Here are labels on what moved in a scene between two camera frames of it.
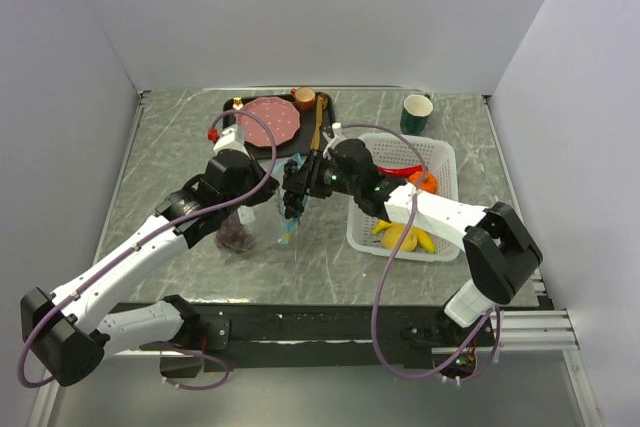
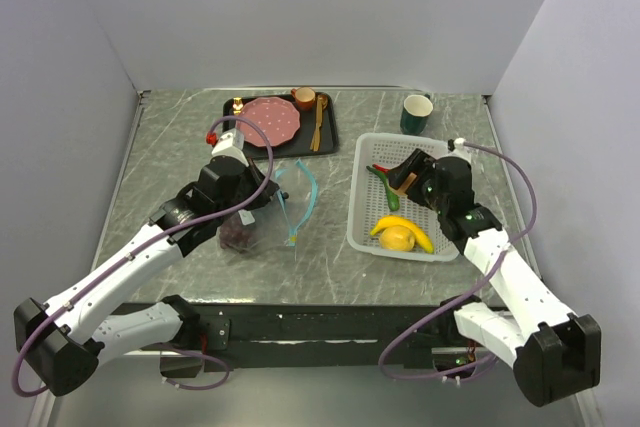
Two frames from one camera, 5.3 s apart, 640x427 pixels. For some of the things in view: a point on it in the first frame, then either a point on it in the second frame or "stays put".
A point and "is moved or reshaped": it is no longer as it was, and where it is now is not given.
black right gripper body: (324, 177) -> (422, 188)
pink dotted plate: (279, 115) stays put
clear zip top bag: (261, 223) is moved or reshaped
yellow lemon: (393, 234) stays put
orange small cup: (305, 98) stays put
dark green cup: (415, 113) stays put
